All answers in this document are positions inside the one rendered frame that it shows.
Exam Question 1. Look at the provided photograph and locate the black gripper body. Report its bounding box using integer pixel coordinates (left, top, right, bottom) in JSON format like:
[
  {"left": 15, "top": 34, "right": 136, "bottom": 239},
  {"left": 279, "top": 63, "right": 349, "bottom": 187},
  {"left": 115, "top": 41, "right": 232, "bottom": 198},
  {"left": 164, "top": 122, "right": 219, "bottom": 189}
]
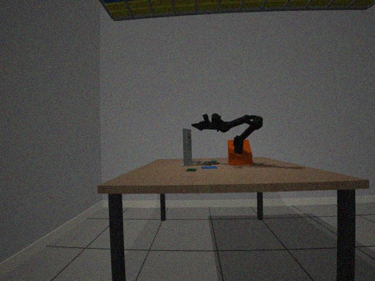
[{"left": 199, "top": 121, "right": 212, "bottom": 131}]

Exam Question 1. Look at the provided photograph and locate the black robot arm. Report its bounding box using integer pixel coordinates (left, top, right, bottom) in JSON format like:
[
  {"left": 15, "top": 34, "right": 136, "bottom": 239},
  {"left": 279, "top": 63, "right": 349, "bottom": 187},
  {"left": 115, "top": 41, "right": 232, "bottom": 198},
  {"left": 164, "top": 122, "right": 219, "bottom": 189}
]
[{"left": 203, "top": 114, "right": 263, "bottom": 154}]

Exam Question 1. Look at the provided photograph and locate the grey panel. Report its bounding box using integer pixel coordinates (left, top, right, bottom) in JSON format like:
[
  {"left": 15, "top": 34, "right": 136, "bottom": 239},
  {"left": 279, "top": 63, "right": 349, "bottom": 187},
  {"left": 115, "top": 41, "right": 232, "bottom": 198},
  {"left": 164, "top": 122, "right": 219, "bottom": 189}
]
[{"left": 178, "top": 128, "right": 192, "bottom": 166}]

